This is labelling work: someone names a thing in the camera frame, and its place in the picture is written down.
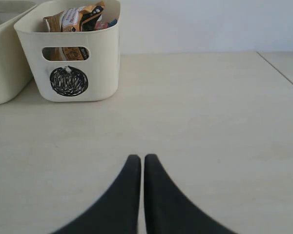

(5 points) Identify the cream bin square mark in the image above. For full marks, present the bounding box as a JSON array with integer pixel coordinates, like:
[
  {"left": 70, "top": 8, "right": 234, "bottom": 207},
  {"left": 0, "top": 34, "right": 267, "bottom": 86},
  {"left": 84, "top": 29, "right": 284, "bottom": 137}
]
[{"left": 0, "top": 0, "right": 37, "bottom": 104}]

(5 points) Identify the cream bin circle mark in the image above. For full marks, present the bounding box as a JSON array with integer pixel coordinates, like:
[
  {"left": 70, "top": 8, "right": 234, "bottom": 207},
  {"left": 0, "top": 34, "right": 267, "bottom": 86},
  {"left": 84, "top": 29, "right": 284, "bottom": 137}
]
[{"left": 14, "top": 0, "right": 120, "bottom": 102}]

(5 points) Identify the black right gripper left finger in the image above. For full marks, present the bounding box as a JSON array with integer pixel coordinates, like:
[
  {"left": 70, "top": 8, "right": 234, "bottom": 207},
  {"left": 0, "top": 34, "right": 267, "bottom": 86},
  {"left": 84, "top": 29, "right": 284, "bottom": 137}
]
[{"left": 54, "top": 155, "right": 141, "bottom": 234}]

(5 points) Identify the blue noodle packet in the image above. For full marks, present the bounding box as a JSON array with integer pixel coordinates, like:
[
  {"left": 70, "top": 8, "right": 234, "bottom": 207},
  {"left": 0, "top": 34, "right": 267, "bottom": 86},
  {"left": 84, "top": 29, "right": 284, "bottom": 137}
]
[{"left": 94, "top": 19, "right": 118, "bottom": 31}]

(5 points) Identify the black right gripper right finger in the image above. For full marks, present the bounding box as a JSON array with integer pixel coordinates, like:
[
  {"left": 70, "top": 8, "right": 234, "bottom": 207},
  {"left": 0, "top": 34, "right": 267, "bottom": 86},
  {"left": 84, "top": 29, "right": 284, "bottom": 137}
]
[{"left": 144, "top": 154, "right": 234, "bottom": 234}]

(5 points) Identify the orange noodle packet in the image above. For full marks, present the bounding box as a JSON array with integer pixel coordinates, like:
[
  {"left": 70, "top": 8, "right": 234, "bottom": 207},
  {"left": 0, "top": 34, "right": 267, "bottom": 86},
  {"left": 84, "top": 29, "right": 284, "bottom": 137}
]
[{"left": 43, "top": 1, "right": 105, "bottom": 61}]

